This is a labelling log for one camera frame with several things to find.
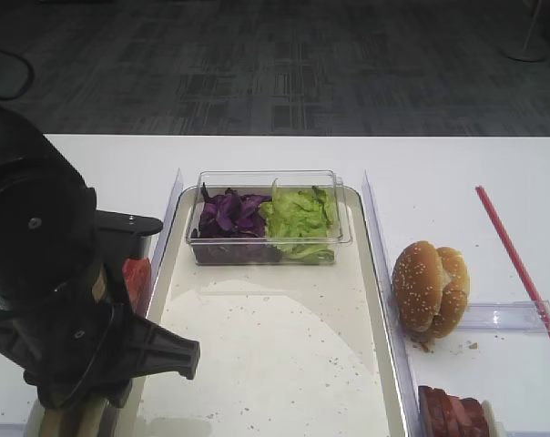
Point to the clear vertical rail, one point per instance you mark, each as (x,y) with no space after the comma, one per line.
(145,303)
(401,368)

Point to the sesame top bun rear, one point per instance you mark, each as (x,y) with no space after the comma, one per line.
(455,293)

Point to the clear plastic salad container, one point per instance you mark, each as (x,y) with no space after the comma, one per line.
(261,251)

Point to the left clear vertical rail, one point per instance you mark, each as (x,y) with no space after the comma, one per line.
(145,303)

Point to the purple cabbage leaves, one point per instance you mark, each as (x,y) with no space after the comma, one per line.
(230,215)

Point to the clear rail behind top buns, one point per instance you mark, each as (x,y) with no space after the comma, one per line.
(531,316)

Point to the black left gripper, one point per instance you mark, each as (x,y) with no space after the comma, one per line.
(65,321)

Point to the clear rail behind bottom buns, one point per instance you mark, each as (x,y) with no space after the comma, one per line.
(12,430)

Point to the red tomato slices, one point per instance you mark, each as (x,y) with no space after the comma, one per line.
(137,275)

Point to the right clear vertical rail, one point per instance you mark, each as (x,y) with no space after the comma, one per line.
(401,368)

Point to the sesame top bun front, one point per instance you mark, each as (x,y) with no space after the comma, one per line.
(417,284)

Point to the sesame bun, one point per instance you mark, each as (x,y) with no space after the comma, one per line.
(417,284)
(455,293)

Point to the right red strip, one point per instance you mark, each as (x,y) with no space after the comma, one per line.
(521,273)

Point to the white pusher block meat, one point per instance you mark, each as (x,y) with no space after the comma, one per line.
(495,428)

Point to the metal baking tray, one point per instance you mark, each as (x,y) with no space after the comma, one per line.
(286,350)

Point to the green lettuce leaves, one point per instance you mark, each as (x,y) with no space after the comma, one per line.
(299,220)

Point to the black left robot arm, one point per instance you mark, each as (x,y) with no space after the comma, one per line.
(46,207)

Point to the clear rail behind buns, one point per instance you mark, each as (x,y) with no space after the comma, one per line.
(531,316)
(12,430)

